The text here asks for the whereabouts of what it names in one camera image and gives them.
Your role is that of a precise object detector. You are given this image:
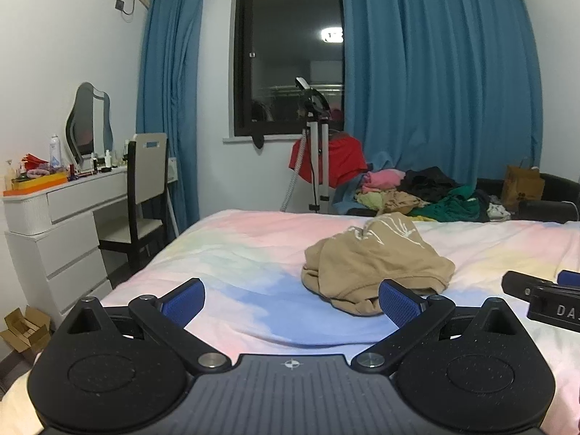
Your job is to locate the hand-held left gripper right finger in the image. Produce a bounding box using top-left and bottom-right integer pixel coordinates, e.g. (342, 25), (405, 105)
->
(351, 278), (522, 377)

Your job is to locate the green garment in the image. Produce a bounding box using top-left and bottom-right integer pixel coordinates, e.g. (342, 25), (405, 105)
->
(410, 184), (481, 224)

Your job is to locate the red garment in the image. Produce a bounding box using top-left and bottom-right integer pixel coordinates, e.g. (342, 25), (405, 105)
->
(290, 133), (369, 189)

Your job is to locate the white and black chair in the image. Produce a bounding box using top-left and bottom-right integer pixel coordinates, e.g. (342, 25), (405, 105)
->
(97, 133), (179, 273)

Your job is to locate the dark window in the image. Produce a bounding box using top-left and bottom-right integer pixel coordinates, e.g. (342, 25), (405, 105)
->
(232, 0), (347, 139)

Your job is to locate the brown paper bag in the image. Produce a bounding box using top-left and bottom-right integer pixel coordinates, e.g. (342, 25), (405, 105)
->
(505, 163), (546, 211)

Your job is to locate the wavy vanity mirror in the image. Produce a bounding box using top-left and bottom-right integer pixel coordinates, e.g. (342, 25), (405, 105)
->
(65, 82), (114, 166)

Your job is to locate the pink garment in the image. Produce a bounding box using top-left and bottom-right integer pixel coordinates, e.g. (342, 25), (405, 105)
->
(360, 169), (406, 192)

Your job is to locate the wide blue curtain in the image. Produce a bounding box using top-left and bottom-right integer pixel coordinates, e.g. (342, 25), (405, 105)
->
(339, 0), (543, 191)

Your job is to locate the orange tray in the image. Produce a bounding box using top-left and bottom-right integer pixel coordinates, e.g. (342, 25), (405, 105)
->
(2, 170), (69, 196)

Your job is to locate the narrow blue curtain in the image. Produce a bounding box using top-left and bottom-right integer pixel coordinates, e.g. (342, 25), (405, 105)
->
(136, 0), (210, 239)

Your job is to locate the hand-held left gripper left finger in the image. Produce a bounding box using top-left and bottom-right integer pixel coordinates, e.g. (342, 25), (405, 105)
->
(59, 278), (229, 377)

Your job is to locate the yellow patterned garment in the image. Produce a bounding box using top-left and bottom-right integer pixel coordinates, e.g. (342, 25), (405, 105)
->
(356, 190), (431, 216)

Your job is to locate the light blue garment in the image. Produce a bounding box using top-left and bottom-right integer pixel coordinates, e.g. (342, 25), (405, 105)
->
(333, 152), (395, 214)

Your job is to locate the black garment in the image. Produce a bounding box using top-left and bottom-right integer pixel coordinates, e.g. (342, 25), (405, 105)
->
(399, 167), (460, 202)

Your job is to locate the tan t-shirt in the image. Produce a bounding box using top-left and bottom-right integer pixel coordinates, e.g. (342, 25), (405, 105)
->
(301, 212), (456, 317)

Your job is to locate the bed with pastel sheet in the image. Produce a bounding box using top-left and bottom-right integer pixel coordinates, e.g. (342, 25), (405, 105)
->
(0, 208), (580, 435)

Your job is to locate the white dressing table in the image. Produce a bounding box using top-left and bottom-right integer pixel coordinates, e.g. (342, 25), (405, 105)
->
(2, 163), (177, 331)

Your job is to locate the cardboard box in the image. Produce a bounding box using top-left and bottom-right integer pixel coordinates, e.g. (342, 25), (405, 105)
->
(0, 306), (53, 365)

